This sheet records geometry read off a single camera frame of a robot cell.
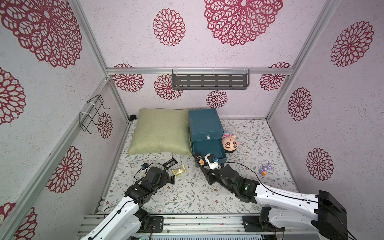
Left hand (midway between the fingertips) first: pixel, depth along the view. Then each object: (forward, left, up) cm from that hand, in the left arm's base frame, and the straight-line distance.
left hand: (163, 178), depth 83 cm
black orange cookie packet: (+4, -20, +13) cm, 25 cm away
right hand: (+3, -21, +12) cm, 25 cm away
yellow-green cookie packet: (+6, -7, -5) cm, 10 cm away
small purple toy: (+7, -59, -4) cm, 60 cm away
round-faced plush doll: (+24, -41, 0) cm, 47 cm away
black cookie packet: (+12, -2, -6) cm, 14 cm away
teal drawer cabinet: (+23, -25, +14) cm, 36 cm away
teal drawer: (+19, -31, +3) cm, 36 cm away
